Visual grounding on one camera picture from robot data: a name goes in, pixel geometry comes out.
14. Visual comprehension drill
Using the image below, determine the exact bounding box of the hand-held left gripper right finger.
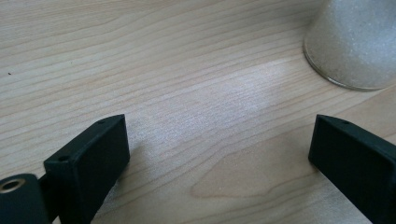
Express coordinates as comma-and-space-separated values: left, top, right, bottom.
308, 114, 396, 224

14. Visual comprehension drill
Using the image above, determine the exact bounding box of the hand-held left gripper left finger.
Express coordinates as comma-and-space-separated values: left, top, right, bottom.
43, 113, 131, 224

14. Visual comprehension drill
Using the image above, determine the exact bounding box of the glass jar of white granules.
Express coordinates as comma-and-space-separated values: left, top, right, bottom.
302, 0, 396, 92

